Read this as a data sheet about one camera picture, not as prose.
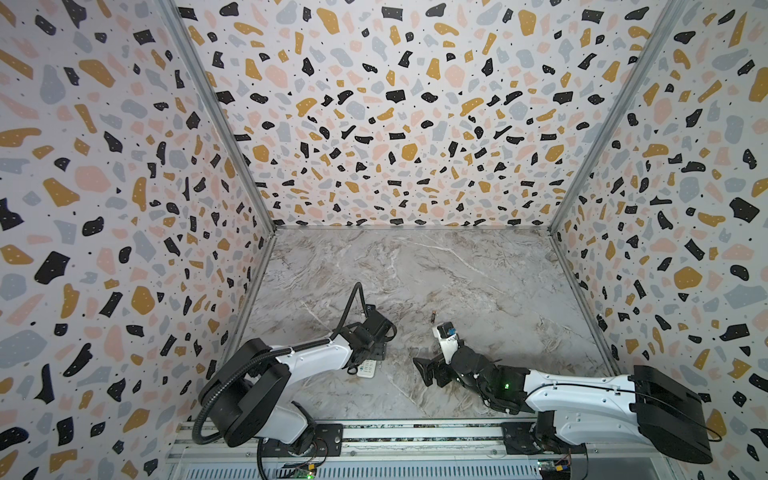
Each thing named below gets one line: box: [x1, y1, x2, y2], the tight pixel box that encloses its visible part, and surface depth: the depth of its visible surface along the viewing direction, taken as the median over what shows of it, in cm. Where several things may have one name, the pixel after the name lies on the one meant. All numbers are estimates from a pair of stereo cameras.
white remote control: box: [356, 359, 377, 378], surface depth 85 cm
